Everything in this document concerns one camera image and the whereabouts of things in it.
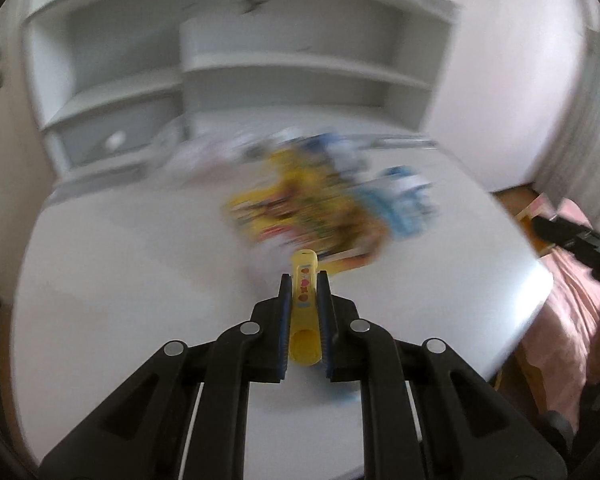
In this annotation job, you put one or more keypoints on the yellow snack bag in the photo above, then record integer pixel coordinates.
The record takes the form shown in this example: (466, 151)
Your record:
(300, 210)

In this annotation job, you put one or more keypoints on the white drawer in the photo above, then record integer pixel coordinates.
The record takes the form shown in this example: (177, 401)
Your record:
(115, 135)

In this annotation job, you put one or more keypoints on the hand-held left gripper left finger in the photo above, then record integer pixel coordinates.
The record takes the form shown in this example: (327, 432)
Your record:
(283, 330)

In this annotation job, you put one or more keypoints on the white shelf unit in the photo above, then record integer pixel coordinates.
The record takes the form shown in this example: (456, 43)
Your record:
(280, 75)

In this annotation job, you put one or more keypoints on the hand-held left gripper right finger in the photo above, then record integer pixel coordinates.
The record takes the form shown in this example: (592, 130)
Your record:
(324, 330)

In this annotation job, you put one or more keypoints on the pink blanket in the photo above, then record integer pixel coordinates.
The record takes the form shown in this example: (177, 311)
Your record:
(565, 330)

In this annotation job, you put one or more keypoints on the yellow plastic tube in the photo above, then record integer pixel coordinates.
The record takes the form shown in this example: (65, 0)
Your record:
(303, 285)

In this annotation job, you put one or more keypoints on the blue white wrapper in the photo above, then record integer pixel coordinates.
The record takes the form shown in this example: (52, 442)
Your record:
(337, 152)

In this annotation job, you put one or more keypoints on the trash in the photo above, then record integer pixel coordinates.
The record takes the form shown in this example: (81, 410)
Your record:
(400, 205)

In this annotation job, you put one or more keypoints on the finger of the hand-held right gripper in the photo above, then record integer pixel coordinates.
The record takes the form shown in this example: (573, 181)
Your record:
(575, 240)

